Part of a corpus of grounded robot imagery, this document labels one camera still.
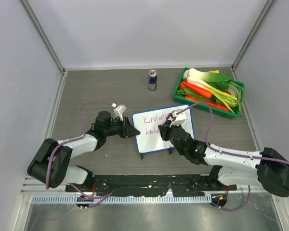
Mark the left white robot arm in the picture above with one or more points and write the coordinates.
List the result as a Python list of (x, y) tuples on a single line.
[(51, 166)]

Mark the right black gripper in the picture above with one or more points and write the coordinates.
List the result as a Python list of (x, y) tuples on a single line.
[(165, 128)]

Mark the red bull can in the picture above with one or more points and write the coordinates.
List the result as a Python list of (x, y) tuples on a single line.
[(152, 80)]

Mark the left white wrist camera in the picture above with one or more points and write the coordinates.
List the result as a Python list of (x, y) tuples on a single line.
[(119, 110)]

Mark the green plastic tray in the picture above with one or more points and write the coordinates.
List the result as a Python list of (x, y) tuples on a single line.
[(179, 94)]

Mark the small orange carrot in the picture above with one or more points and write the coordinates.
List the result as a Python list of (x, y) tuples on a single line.
[(214, 105)]

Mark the white slotted cable duct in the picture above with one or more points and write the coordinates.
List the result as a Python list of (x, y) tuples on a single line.
[(76, 199)]

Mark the white green bok choy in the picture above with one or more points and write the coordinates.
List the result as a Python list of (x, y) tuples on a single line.
[(213, 78)]

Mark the green onion bunch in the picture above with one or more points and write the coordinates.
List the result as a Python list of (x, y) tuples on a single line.
[(232, 98)]

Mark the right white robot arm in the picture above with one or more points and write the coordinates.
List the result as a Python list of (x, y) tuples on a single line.
[(267, 168)]

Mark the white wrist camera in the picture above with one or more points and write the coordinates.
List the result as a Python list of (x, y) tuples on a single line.
[(119, 110), (178, 118)]

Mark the large orange carrot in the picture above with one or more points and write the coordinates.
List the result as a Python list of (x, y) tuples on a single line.
[(202, 92)]

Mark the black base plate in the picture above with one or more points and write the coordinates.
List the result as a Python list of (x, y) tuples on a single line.
[(182, 185)]

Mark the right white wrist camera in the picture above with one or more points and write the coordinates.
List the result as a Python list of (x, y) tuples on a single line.
[(178, 118)]

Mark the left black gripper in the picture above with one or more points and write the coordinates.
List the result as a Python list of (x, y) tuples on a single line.
[(127, 130)]

